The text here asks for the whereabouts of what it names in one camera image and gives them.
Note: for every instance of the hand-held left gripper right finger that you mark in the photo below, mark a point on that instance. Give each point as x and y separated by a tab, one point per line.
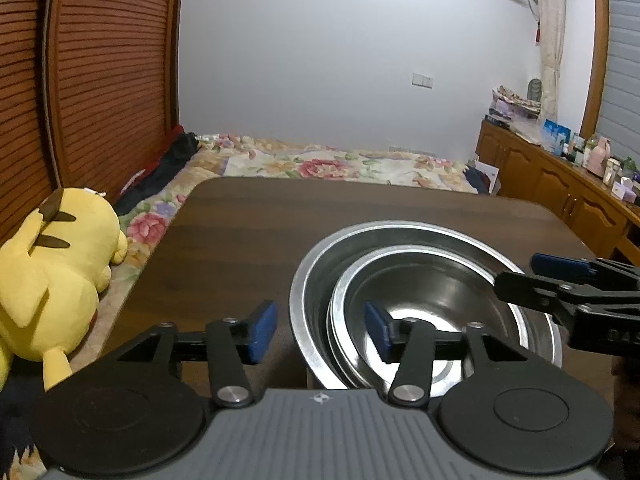
377	330

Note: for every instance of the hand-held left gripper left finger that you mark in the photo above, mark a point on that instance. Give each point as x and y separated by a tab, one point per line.
262	330

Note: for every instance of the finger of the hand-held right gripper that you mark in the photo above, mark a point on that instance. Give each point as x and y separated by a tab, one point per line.
525	287
560	265

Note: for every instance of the medium steel bowl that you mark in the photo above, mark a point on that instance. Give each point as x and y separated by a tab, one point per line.
334	320

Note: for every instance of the large steel bowl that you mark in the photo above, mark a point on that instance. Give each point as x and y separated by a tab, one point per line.
315	280

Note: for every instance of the wooden cabinet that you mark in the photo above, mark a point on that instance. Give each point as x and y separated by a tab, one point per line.
550	180

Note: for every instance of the pink tissue box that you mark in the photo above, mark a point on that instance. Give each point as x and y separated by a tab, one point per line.
625	190

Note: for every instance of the white jar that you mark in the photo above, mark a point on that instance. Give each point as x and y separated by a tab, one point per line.
611	172

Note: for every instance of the white paper box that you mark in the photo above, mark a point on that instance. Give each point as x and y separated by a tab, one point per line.
492	175

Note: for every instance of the pink thermos bottle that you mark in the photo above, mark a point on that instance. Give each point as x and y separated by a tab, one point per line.
598	157

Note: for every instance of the navy folded clothing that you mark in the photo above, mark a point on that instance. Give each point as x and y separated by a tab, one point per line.
472	178

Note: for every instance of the green bottle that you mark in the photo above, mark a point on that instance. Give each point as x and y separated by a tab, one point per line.
629	165

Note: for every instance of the blue and white box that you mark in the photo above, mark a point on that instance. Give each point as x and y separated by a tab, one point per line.
556	135

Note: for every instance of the pile of bags and cloth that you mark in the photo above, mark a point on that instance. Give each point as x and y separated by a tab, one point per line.
515	105

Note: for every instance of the floral blanket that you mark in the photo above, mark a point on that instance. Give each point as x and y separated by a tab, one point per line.
300	165

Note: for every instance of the grey electric fan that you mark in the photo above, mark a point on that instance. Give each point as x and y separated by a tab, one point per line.
535	90

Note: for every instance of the dark clothing with red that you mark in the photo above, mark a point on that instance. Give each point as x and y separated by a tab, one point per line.
160	165

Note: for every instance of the yellow plush toy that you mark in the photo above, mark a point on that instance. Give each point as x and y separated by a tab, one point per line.
60	270

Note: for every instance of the cream patterned curtain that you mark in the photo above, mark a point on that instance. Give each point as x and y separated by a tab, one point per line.
550	35

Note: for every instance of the red hanging ornament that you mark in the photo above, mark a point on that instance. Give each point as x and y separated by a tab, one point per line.
538	32

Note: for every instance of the slatted wooden wardrobe door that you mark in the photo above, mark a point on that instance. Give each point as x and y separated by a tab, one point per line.
20	85
115	70

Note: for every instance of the white wall outlet strip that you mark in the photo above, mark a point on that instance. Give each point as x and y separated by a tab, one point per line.
405	148

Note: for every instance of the wooden window frame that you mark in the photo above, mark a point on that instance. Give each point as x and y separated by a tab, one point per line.
597	50

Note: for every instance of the white wall switch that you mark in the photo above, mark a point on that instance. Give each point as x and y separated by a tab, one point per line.
422	80

